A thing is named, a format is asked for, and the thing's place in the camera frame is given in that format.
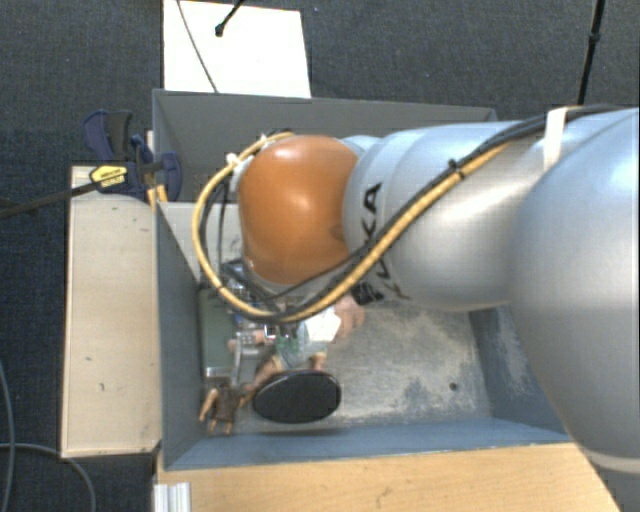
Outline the grey metal bin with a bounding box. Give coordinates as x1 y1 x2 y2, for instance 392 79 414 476
151 88 577 472

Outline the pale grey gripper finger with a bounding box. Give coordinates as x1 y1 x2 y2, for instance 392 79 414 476
230 330 258 388

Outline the pale wood flat board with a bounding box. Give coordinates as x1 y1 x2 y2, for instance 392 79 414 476
59 166 164 459

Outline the brown toy animal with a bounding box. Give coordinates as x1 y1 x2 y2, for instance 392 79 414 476
198 382 252 436

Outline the dark green flat block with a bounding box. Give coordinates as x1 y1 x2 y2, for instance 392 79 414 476
198 286 240 378

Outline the toy doll with white top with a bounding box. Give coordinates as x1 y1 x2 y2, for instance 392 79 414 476
254 296 367 396

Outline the black oval disc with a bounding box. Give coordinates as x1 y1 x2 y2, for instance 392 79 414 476
250 370 343 425

